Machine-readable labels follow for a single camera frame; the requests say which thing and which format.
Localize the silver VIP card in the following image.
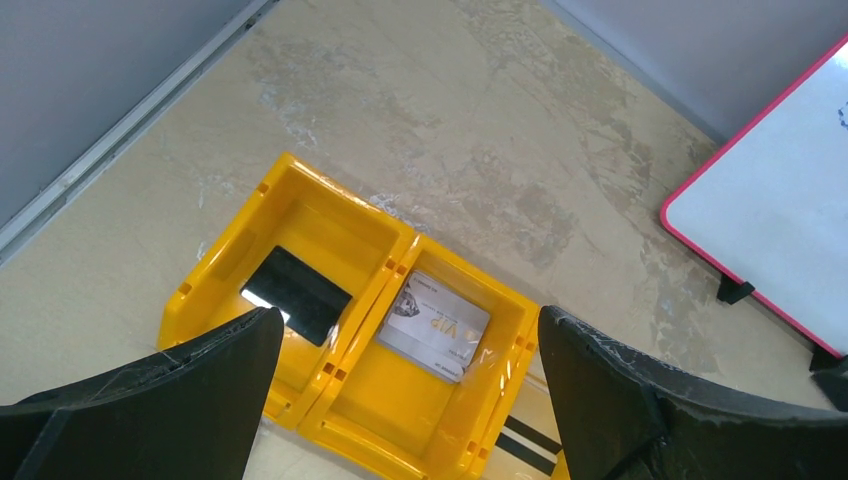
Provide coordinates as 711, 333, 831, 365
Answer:
377, 270, 490, 383

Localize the left yellow bin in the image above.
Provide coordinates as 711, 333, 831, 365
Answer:
157, 153, 414, 429

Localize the yellow bin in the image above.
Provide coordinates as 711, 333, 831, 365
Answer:
157, 153, 414, 429
463, 344, 572, 480
297, 234, 540, 479

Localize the black whiteboard foot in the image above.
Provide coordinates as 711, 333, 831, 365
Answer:
809, 345, 847, 412
716, 274, 755, 305

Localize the gold striped card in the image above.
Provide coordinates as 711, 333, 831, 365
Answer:
493, 374, 564, 480

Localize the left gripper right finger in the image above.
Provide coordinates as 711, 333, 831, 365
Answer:
538, 306, 847, 479

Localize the right yellow bin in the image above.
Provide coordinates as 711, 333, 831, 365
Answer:
463, 344, 572, 480

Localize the middle yellow bin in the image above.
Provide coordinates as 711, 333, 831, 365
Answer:
297, 234, 540, 479

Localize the pink framed whiteboard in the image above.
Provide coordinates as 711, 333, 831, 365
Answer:
660, 41, 847, 357

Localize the black card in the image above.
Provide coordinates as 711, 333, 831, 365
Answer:
240, 246, 352, 347

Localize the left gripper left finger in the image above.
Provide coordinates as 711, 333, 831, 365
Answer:
1, 308, 284, 479

